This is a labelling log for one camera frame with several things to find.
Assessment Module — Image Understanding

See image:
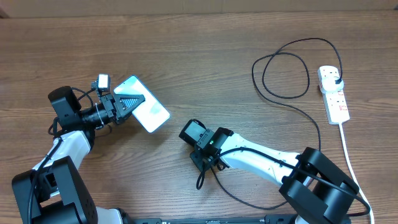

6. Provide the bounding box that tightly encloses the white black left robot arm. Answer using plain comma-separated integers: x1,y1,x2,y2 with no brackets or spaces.
12,86,145,223

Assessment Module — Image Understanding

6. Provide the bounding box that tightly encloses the smartphone with teal screen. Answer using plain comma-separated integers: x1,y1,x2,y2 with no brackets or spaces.
114,75,170,133

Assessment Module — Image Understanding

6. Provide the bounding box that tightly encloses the black usb charging cable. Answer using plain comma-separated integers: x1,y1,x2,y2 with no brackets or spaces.
210,37,344,210

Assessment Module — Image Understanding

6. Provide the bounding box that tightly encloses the white charger plug adapter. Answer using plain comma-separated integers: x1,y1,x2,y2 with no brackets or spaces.
320,77,344,94

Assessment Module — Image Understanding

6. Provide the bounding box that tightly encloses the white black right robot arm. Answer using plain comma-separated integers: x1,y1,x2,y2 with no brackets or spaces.
179,119,359,223

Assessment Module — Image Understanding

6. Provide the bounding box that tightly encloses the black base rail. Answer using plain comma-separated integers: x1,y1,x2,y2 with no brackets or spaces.
121,212,297,224

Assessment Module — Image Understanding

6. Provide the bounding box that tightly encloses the white power strip cord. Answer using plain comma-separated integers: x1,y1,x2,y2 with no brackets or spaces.
338,122,376,224

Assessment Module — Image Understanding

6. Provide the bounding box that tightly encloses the white power strip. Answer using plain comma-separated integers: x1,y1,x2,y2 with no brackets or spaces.
317,65,350,124

